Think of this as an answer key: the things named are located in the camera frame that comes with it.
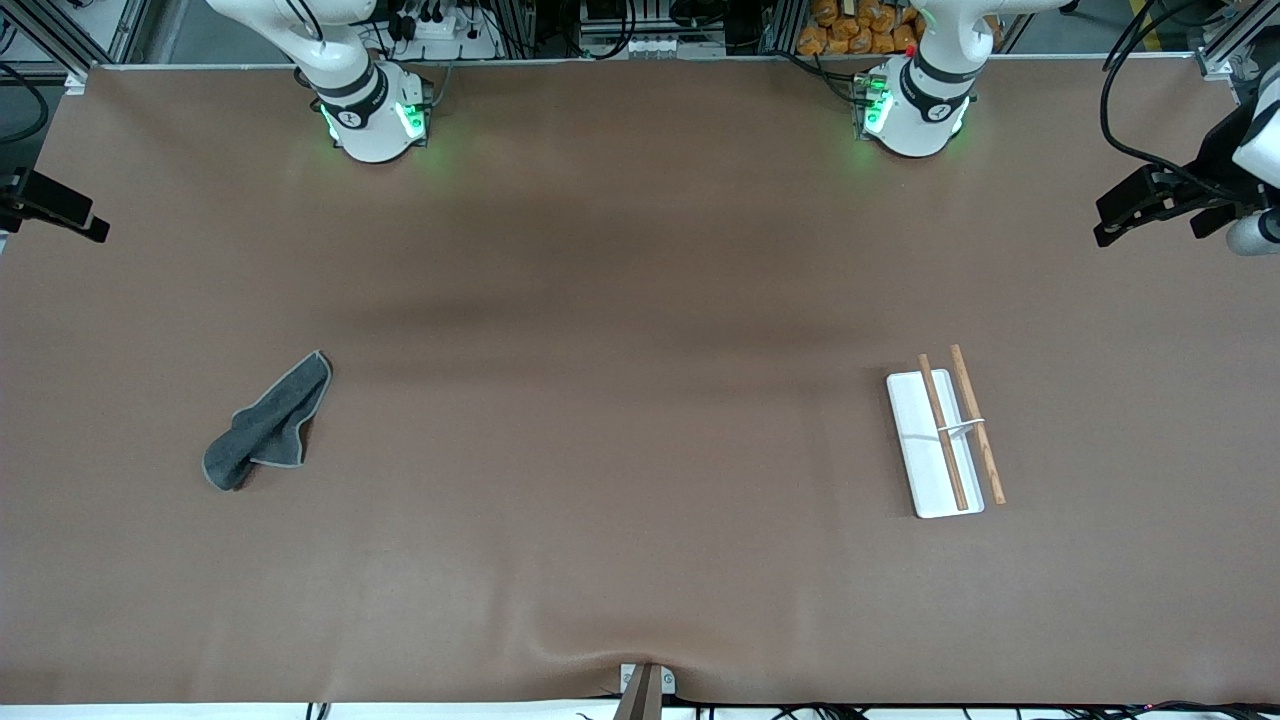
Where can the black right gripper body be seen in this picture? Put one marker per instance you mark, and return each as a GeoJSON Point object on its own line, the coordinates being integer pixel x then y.
{"type": "Point", "coordinates": [40, 200]}

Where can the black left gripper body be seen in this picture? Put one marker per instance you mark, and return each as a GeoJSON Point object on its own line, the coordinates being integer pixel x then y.
{"type": "Point", "coordinates": [1213, 160]}

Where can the grey towel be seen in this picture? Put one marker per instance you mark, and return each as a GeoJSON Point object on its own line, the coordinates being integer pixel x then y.
{"type": "Point", "coordinates": [270, 425]}

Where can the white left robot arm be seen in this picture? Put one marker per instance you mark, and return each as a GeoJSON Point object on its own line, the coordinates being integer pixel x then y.
{"type": "Point", "coordinates": [925, 120]}

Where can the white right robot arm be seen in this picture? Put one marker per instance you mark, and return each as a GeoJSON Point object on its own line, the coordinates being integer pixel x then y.
{"type": "Point", "coordinates": [365, 125]}

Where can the white rack with wooden bars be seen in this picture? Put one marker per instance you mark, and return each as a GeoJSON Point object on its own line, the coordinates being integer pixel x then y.
{"type": "Point", "coordinates": [935, 450]}

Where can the orange objects pile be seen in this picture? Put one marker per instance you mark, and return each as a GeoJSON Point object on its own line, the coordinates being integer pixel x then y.
{"type": "Point", "coordinates": [860, 30]}

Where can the white power strip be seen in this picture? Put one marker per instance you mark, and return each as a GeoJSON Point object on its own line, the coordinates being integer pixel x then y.
{"type": "Point", "coordinates": [445, 35]}

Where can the brown table cover mat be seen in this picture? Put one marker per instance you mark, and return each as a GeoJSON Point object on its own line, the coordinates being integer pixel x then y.
{"type": "Point", "coordinates": [640, 420]}

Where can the aluminium frame profile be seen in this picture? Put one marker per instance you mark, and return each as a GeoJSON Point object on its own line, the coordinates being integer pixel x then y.
{"type": "Point", "coordinates": [1235, 40]}
{"type": "Point", "coordinates": [60, 30]}

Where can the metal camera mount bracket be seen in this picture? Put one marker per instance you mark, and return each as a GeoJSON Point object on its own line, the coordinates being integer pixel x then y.
{"type": "Point", "coordinates": [645, 690]}

